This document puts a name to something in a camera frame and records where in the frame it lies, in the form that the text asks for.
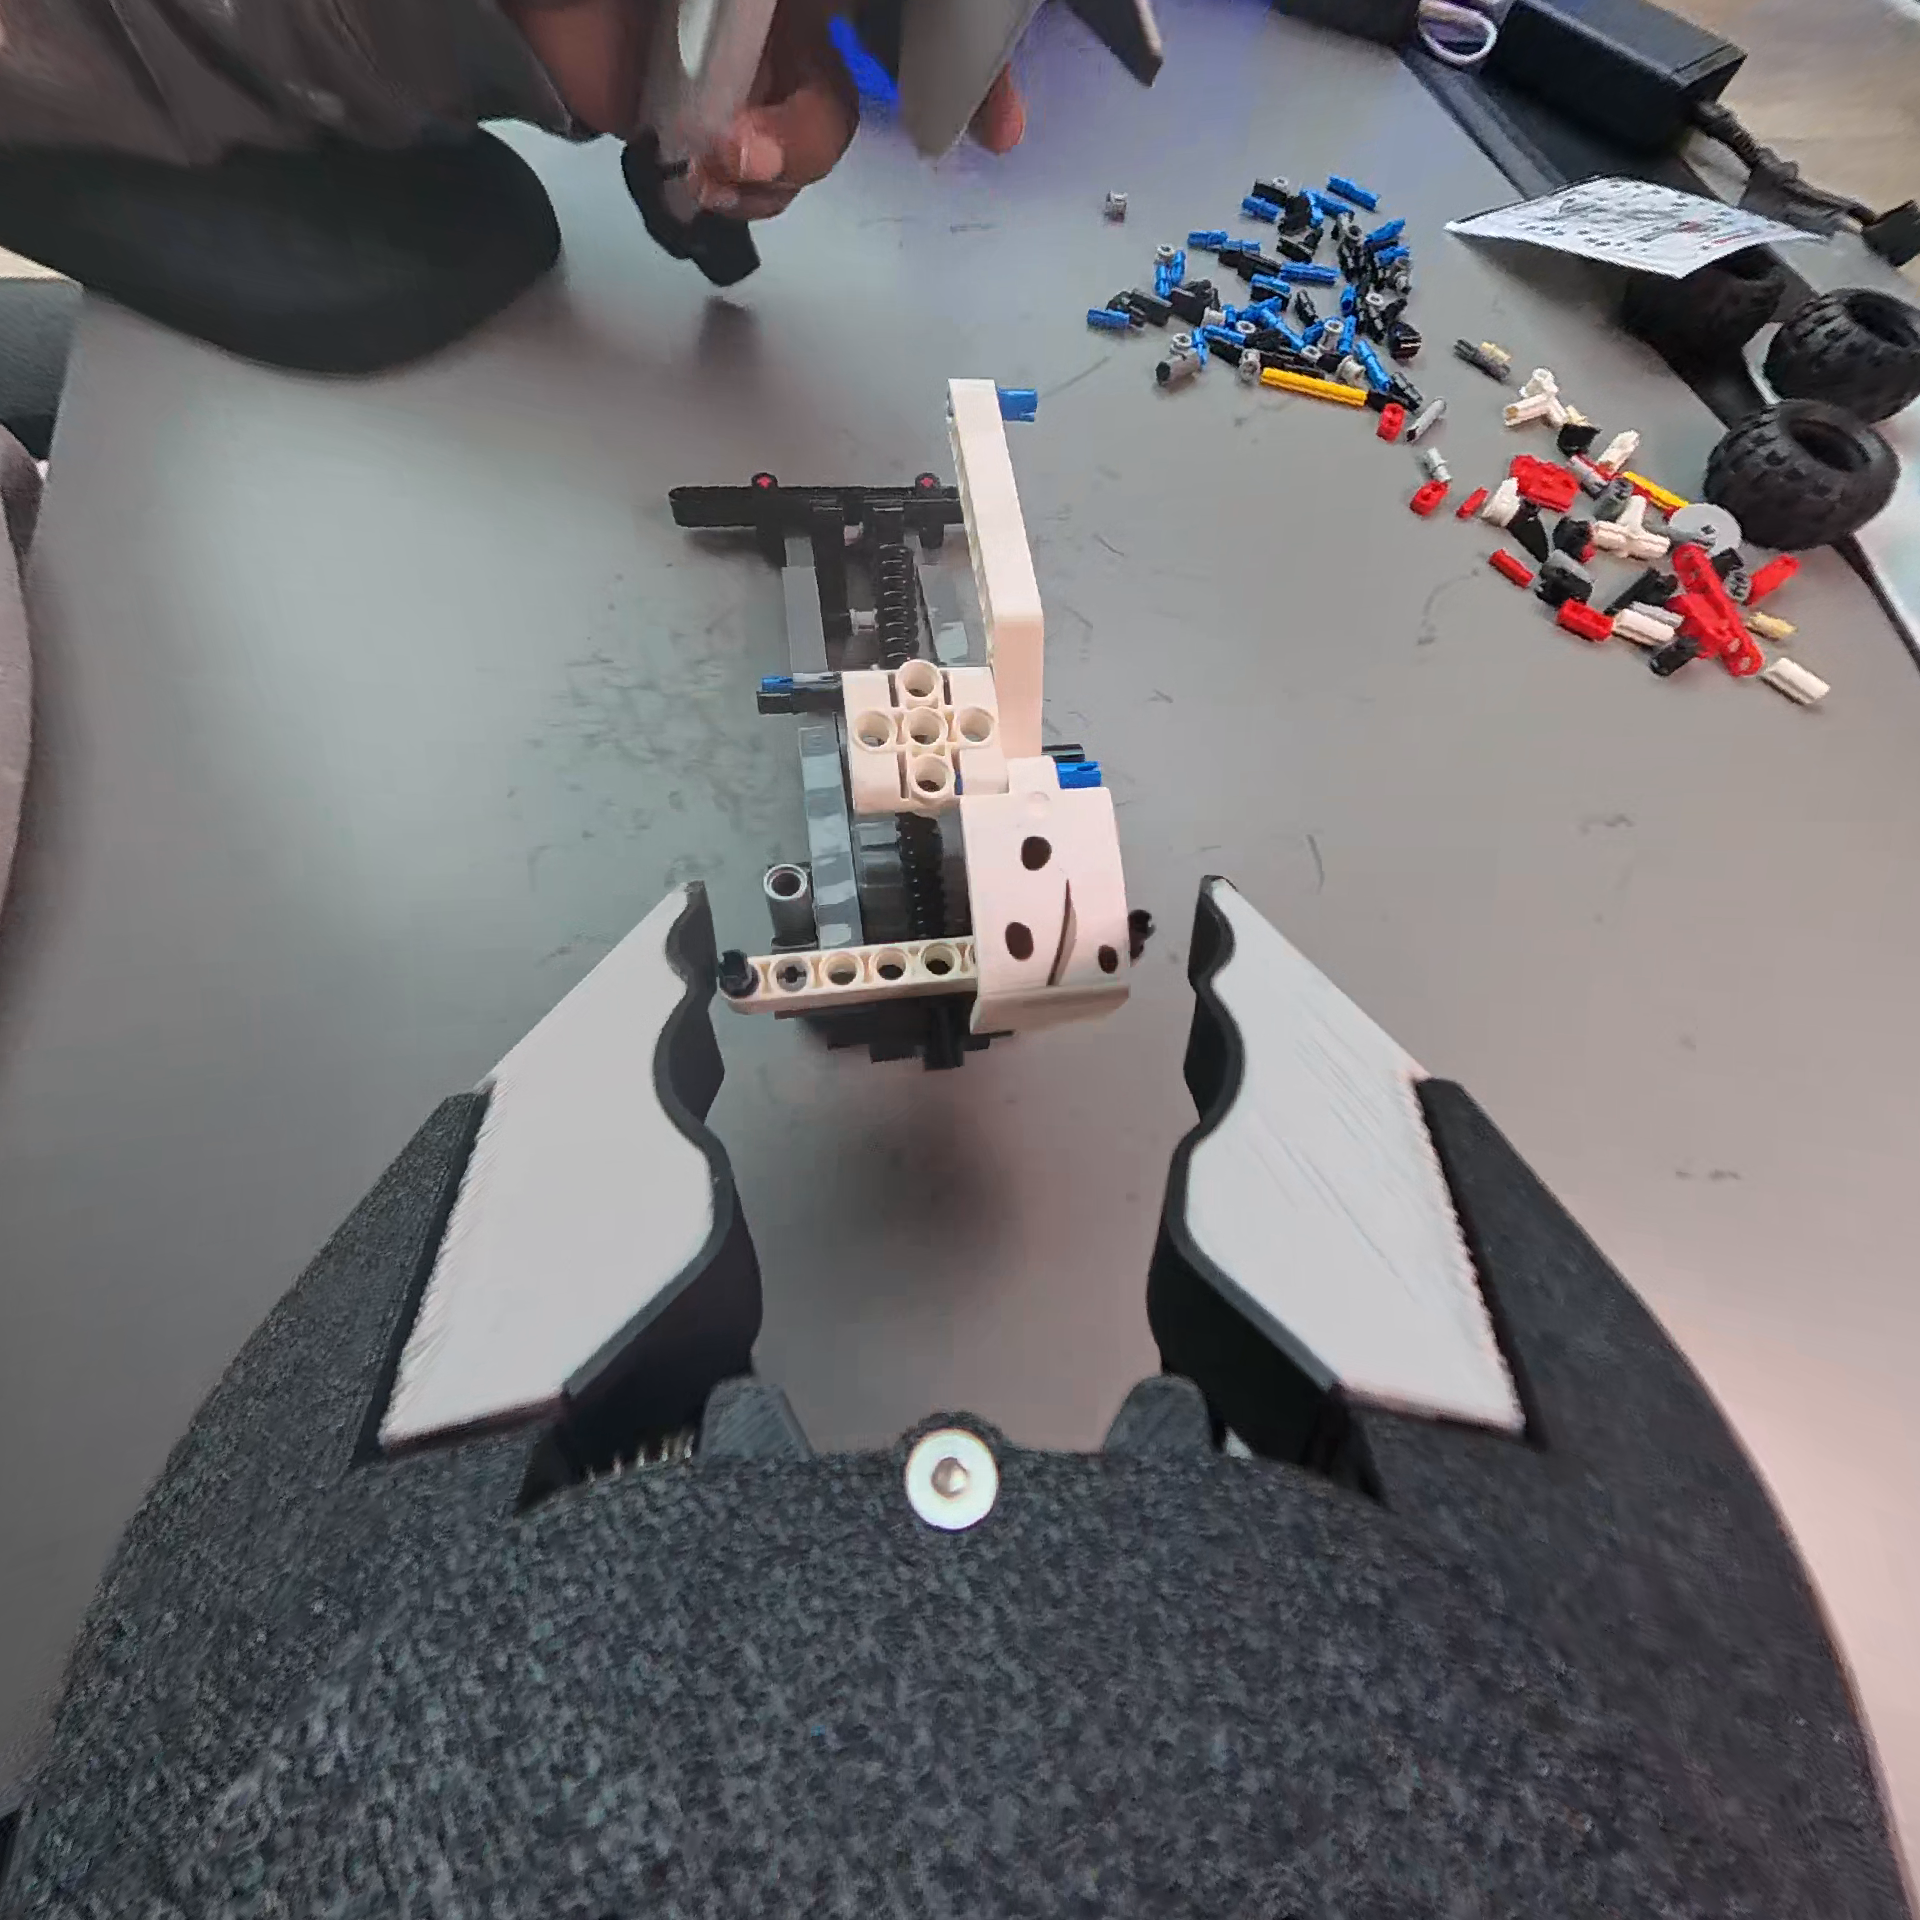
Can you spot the pile of red white pieces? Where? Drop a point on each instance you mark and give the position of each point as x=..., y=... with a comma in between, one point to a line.
x=1694, y=599

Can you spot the person's left forearm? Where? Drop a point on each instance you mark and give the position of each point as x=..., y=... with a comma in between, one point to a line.
x=225, y=60

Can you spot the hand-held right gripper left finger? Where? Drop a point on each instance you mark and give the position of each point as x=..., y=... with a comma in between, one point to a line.
x=570, y=1200

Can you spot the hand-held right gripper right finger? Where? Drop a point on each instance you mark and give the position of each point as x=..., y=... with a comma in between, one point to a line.
x=1335, y=1200

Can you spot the printed sticker sheet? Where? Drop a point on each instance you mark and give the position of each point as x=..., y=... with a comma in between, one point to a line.
x=1635, y=226

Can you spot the pile of blue black pins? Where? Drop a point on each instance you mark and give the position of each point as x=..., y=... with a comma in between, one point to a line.
x=1276, y=323

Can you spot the partly built toy truck chassis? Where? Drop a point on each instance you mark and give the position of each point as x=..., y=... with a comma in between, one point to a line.
x=915, y=735

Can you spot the black tan pin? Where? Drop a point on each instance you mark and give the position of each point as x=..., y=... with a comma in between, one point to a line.
x=1482, y=357

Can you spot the black rubber toy tyre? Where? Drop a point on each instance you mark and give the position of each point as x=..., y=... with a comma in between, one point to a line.
x=1747, y=494
x=1843, y=360
x=1703, y=307

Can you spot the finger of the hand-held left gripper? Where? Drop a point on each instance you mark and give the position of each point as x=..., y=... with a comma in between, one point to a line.
x=961, y=67
x=1110, y=30

